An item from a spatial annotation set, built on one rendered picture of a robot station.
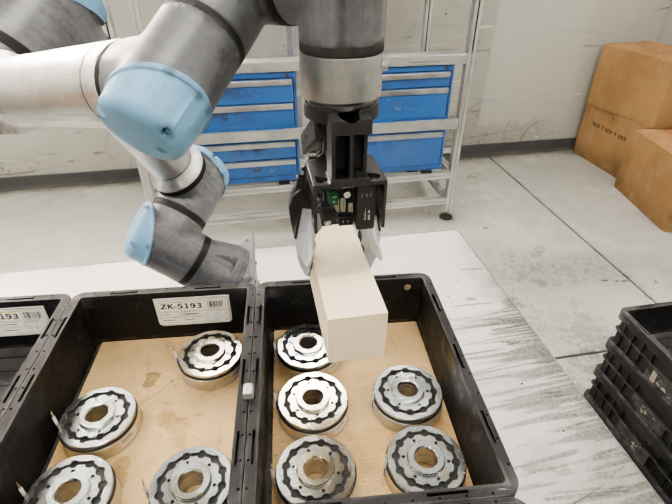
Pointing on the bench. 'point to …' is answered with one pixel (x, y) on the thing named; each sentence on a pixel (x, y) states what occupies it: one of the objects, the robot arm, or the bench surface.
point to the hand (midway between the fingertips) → (336, 260)
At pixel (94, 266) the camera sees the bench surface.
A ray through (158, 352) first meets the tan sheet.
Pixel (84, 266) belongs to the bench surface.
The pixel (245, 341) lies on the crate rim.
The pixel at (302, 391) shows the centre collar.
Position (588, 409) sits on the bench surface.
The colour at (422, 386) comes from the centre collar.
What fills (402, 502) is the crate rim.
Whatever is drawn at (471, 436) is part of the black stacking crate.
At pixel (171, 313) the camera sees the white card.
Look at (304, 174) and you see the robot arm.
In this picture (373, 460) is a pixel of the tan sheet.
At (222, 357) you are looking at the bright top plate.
